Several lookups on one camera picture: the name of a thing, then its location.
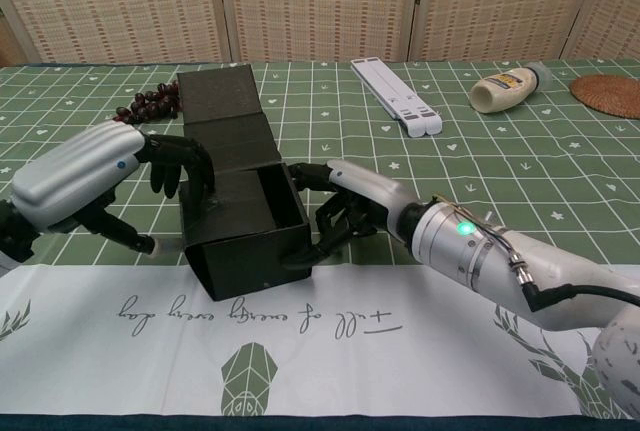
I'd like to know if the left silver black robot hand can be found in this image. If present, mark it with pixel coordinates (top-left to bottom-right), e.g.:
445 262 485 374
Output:
0 118 217 257

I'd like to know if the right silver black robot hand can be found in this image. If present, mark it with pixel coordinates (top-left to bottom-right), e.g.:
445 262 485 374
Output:
279 159 426 272

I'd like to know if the black cardboard box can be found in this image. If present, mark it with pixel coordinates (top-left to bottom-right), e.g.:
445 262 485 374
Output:
177 63 314 304

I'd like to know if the green checked tablecloth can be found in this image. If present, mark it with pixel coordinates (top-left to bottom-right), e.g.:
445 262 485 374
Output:
0 58 640 420

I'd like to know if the white folding laptop stand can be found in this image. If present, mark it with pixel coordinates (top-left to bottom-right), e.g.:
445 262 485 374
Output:
349 57 444 139

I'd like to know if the dark red grape bunch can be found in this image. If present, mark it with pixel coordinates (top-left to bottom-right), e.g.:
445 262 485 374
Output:
114 81 181 125

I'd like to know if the mayonnaise squeeze bottle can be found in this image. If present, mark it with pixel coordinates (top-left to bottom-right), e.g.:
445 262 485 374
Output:
470 62 552 114

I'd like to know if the woven bamboo folding screen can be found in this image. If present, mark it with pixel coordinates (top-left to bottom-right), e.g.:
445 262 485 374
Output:
0 0 640 66

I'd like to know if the round woven rattan coaster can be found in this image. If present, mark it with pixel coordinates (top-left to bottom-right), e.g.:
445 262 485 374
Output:
570 73 640 120

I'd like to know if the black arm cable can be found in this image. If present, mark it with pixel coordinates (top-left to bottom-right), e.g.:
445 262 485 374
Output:
519 280 640 312

